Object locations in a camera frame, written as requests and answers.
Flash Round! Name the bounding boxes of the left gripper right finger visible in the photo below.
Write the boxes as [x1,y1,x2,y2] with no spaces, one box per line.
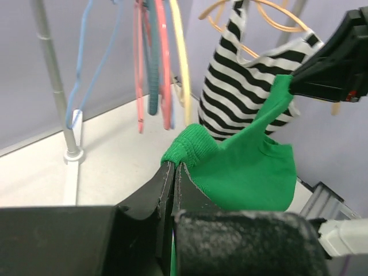
[172,163,222,216]

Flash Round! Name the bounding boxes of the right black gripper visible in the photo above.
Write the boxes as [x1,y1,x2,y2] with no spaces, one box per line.
[289,7,367,102]

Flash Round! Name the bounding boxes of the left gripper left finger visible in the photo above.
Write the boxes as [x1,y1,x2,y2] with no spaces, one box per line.
[116,162,175,220]

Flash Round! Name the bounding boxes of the green tank top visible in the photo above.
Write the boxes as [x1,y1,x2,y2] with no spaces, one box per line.
[160,74,297,276]

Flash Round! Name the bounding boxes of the cream yellow hanger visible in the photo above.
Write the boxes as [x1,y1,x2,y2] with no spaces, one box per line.
[169,0,192,125]

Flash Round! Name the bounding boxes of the orange hanger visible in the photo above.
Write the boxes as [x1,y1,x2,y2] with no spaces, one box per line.
[198,0,342,116]

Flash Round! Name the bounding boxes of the striped black white tank top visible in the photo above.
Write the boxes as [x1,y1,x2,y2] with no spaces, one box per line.
[198,1,323,141]

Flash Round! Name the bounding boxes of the pink hanger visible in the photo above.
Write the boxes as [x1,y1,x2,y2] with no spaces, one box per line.
[133,1,173,133]

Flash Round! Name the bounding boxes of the teal hanger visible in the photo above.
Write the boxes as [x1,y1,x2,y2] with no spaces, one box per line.
[144,1,160,115]

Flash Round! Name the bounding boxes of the white clothes rack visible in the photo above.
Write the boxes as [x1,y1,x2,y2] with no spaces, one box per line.
[30,0,85,206]

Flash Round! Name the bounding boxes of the aluminium rail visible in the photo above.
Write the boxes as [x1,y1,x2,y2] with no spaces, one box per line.
[300,181,361,220]

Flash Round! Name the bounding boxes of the light blue wire hanger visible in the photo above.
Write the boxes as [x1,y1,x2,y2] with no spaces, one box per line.
[65,0,126,129]

